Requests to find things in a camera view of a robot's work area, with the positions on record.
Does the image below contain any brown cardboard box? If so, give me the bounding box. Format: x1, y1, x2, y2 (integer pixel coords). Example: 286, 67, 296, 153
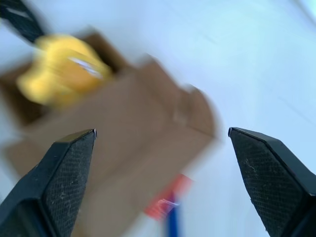
0, 31, 223, 237

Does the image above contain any red tape seal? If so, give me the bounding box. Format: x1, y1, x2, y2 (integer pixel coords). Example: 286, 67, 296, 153
144, 173, 194, 222

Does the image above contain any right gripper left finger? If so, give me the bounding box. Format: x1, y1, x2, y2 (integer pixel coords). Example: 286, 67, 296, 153
0, 128, 97, 237

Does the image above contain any yellow soft packet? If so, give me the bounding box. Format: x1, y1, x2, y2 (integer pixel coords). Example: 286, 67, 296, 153
16, 34, 115, 107

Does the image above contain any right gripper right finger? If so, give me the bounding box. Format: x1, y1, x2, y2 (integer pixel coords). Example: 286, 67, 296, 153
228, 127, 316, 237

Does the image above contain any blue utility knife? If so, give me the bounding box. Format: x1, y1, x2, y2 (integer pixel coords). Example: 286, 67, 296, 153
164, 195, 185, 237

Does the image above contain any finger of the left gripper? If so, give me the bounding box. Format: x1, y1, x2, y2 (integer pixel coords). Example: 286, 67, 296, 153
0, 0, 46, 45

